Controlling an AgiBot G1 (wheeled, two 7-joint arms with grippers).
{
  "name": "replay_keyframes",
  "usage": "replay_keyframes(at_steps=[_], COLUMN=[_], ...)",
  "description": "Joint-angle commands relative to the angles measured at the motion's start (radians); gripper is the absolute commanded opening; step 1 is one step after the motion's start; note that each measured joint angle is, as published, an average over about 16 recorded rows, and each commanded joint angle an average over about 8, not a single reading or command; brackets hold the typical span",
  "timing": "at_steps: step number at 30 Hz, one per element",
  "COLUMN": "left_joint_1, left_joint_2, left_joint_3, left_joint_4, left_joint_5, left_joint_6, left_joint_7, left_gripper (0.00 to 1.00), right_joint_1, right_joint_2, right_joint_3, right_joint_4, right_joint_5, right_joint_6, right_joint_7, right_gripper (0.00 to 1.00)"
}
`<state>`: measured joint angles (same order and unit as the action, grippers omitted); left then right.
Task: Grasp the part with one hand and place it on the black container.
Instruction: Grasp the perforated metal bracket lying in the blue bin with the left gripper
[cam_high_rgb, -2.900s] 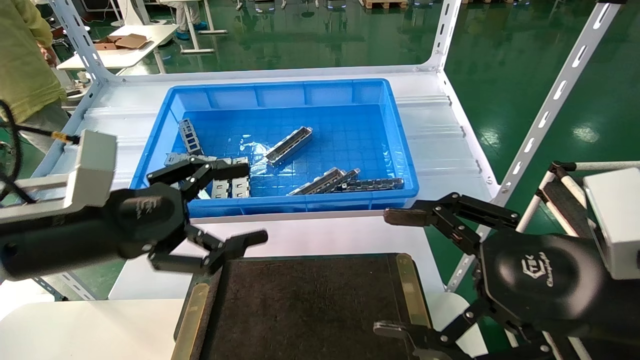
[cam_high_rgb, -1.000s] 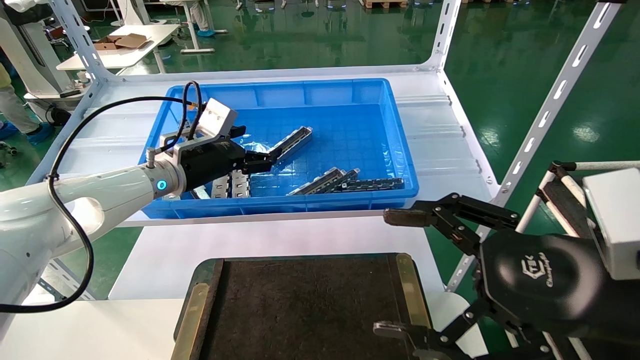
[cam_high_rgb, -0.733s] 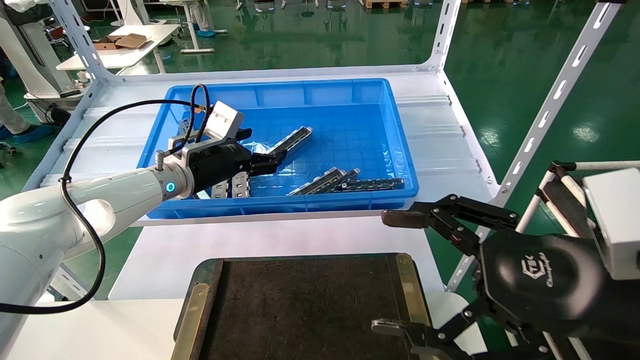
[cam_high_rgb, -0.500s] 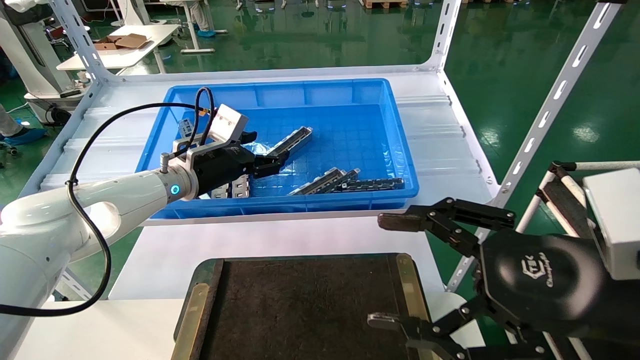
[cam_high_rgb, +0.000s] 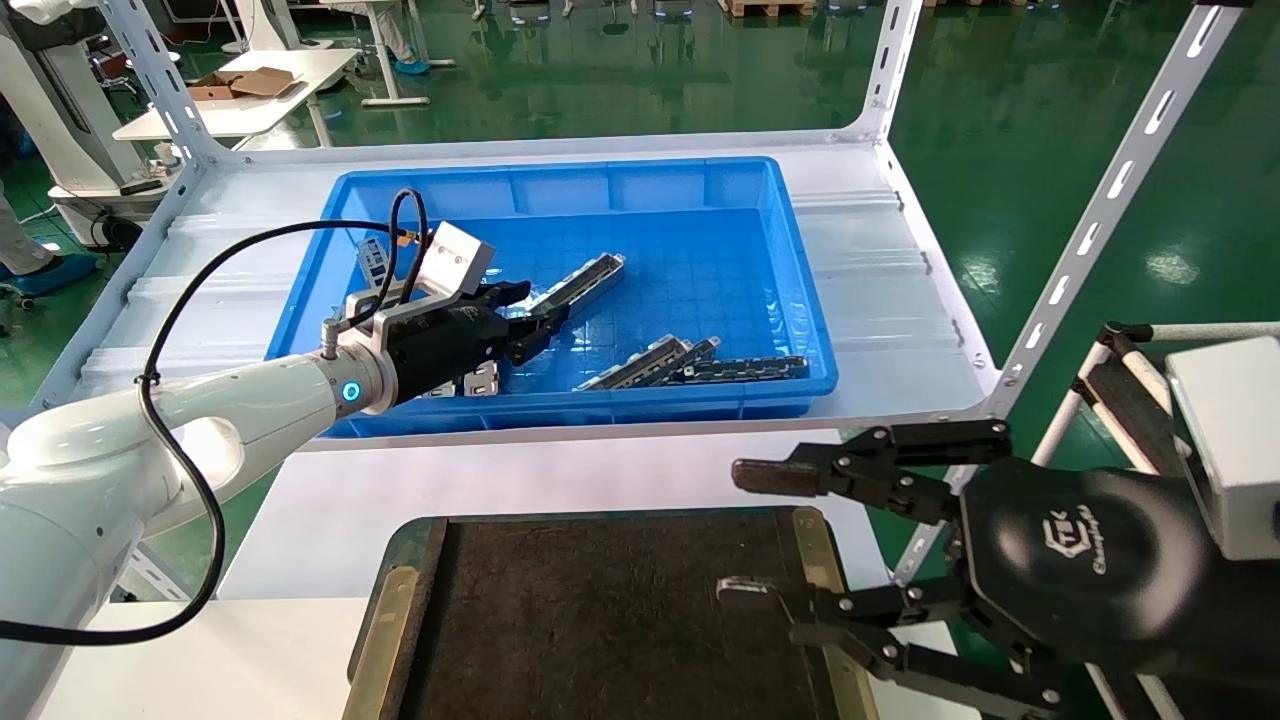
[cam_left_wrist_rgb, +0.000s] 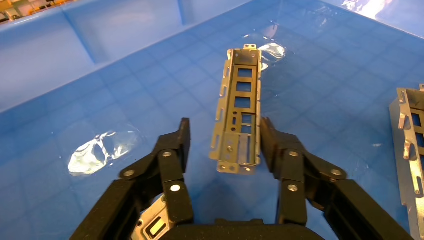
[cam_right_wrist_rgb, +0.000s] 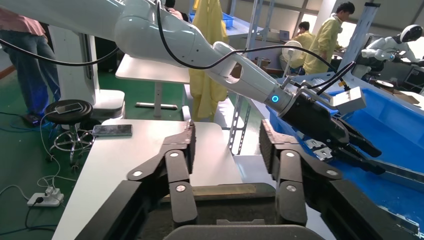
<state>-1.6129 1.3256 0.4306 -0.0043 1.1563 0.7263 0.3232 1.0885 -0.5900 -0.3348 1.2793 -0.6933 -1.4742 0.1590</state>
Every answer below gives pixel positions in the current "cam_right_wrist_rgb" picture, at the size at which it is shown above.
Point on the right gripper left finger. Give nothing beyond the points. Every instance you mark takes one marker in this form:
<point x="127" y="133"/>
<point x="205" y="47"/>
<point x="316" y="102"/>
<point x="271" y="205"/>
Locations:
<point x="177" y="185"/>

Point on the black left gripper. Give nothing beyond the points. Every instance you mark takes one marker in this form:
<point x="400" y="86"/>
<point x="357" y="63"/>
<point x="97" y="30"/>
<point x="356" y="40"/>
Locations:
<point x="311" y="121"/>

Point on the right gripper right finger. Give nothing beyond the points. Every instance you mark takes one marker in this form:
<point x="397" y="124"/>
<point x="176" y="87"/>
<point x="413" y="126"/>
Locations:
<point x="290" y="185"/>

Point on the long metal channel part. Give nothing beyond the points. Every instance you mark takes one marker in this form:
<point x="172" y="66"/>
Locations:
<point x="397" y="219"/>
<point x="402" y="171"/>

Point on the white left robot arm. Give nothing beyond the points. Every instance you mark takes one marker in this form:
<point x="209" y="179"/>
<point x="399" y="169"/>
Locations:
<point x="149" y="33"/>

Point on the grey slotted metal part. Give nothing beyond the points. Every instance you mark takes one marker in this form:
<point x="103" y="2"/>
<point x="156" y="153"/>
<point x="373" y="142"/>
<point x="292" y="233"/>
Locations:
<point x="312" y="143"/>
<point x="323" y="154"/>

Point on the black flat container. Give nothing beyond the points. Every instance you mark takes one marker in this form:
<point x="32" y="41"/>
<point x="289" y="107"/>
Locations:
<point x="228" y="191"/>

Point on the blue plastic bin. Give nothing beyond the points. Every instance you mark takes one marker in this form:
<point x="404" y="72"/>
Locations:
<point x="397" y="132"/>

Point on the white perforated metal shelf rack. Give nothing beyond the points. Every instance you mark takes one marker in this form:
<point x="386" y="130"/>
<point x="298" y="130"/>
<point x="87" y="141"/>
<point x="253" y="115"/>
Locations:
<point x="239" y="122"/>

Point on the dark smartphone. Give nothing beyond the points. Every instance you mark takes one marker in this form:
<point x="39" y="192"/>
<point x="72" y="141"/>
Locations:
<point x="112" y="130"/>

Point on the white humanoid robot black head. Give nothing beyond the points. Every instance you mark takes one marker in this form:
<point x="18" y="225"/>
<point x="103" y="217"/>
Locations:
<point x="387" y="44"/>

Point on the white background desk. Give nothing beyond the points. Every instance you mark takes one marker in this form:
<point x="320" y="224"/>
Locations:
<point x="152" y="71"/>

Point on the standing person in yellow coat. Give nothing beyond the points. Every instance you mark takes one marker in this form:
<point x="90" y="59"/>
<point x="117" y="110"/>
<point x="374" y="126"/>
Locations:
<point x="328" y="39"/>

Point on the seated person in yellow coat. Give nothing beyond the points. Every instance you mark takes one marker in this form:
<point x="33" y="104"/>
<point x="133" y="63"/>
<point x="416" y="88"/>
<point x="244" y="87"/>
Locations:
<point x="303" y="43"/>

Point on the white round fan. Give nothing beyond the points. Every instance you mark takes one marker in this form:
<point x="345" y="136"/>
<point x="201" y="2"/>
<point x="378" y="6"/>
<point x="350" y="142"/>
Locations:
<point x="291" y="49"/>

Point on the black round stool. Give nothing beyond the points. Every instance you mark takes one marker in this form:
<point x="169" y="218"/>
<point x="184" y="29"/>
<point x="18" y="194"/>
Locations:
<point x="69" y="114"/>

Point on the white power strip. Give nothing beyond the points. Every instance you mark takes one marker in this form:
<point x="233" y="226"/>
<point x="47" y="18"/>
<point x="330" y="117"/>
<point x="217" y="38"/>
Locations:
<point x="44" y="199"/>

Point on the white robot torso column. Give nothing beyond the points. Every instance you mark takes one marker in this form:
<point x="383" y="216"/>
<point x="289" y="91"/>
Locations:
<point x="74" y="66"/>

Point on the blue background crate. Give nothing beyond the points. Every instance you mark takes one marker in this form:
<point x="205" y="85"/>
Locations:
<point x="228" y="19"/>

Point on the person in pink shirt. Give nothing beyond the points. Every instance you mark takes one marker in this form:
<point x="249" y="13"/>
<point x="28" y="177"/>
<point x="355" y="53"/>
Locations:
<point x="23" y="66"/>

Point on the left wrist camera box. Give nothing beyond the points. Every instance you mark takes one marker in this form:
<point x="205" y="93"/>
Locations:
<point x="351" y="100"/>

